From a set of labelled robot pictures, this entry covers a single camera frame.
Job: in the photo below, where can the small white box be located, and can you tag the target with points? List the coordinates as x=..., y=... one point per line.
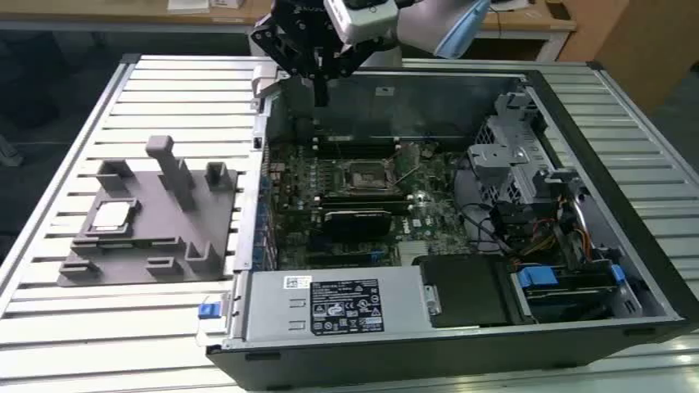
x=226, y=3

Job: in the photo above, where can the silver power supply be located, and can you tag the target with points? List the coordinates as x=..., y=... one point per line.
x=272, y=315

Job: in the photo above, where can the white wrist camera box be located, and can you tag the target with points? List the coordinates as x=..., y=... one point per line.
x=360, y=24

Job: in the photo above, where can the grey plastic cage latch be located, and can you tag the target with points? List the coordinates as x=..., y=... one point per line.
x=556, y=178

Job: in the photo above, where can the blue case latch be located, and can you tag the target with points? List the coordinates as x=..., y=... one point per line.
x=206, y=311

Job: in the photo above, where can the grey parts rack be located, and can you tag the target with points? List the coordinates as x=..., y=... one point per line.
x=157, y=245

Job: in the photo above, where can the black expansion slot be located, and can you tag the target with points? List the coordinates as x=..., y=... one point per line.
x=338, y=258

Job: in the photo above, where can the black open PC case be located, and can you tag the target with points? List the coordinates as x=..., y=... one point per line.
x=381, y=364

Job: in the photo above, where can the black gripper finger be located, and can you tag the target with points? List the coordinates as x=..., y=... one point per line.
x=355, y=55
x=272, y=45

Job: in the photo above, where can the black plastic shroud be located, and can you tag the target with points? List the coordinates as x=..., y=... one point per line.
x=469, y=290

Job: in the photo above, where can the CPU socket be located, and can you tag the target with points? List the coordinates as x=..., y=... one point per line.
x=363, y=176

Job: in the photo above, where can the wooden cabinet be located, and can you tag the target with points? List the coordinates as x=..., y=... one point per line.
x=644, y=41

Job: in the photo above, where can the silver metal drive cage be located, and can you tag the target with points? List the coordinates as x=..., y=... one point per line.
x=507, y=155

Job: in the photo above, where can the silver disk bay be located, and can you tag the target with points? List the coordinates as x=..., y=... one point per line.
x=628, y=303

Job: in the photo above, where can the silver CPU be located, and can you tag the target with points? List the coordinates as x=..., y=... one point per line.
x=113, y=217

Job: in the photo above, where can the wooden desk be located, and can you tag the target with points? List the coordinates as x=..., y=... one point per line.
x=81, y=14

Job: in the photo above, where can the white paper sheet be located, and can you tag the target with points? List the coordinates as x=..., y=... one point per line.
x=188, y=5

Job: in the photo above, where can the blue disk carrier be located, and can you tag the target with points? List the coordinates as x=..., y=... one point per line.
x=535, y=278

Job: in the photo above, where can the silver chipset heatsink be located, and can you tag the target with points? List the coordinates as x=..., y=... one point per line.
x=413, y=251

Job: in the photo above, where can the black graphics card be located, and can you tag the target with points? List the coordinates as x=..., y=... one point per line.
x=355, y=227

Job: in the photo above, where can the green motherboard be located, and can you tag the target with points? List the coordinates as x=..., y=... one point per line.
x=436, y=241

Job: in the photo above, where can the grey case side latch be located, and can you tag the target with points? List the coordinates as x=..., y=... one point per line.
x=264, y=79

